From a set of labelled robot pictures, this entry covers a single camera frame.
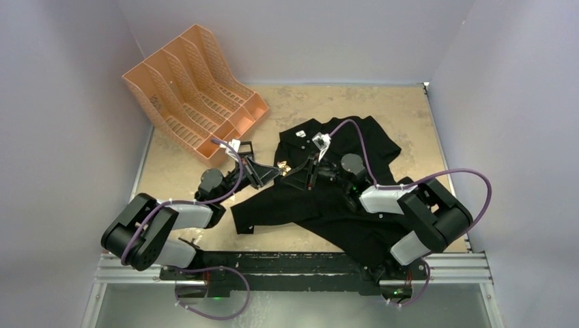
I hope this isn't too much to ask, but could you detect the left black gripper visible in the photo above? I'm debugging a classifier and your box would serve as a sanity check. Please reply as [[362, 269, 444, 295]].
[[216, 155, 282, 204]]

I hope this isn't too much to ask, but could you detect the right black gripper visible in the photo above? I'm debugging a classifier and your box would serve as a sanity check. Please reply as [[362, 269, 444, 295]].
[[281, 151, 351, 191]]

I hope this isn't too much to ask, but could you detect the black button shirt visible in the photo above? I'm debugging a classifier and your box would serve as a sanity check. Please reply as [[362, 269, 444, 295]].
[[231, 116, 409, 268]]

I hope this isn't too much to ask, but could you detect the gold leaf brooch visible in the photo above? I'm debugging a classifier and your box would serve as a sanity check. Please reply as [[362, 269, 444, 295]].
[[277, 161, 292, 176]]

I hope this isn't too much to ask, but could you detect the small black rectangular frame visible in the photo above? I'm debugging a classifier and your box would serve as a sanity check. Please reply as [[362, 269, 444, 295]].
[[238, 141, 254, 157]]

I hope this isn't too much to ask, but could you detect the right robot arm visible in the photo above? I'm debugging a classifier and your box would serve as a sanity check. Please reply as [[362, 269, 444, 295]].
[[281, 154, 474, 278]]

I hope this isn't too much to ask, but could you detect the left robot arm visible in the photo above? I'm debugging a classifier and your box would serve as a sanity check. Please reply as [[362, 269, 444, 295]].
[[100, 156, 282, 279]]

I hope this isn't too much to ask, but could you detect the orange plastic file organizer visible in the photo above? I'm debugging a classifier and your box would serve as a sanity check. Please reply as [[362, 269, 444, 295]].
[[122, 25, 270, 167]]

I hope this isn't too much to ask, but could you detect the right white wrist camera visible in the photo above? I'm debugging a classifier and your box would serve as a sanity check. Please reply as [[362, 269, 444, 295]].
[[312, 133, 331, 162]]

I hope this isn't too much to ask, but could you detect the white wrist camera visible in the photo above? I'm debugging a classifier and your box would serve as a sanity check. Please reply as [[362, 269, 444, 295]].
[[221, 139, 241, 163], [312, 133, 331, 162]]

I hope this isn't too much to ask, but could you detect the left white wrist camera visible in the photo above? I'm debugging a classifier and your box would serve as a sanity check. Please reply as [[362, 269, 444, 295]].
[[221, 139, 241, 163]]

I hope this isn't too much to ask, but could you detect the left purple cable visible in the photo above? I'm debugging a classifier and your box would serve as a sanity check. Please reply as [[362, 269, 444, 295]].
[[119, 139, 252, 323]]

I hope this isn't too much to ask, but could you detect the purple cable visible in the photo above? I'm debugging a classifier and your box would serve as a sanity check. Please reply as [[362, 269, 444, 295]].
[[119, 139, 252, 323], [328, 119, 493, 309]]

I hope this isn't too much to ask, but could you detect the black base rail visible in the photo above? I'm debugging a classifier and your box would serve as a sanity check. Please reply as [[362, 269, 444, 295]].
[[160, 251, 427, 298]]

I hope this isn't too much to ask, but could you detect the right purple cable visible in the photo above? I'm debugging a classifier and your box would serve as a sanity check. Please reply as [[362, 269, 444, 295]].
[[328, 119, 493, 309]]

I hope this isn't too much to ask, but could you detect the aluminium frame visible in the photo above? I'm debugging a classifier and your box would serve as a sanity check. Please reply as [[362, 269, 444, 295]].
[[81, 251, 504, 327]]

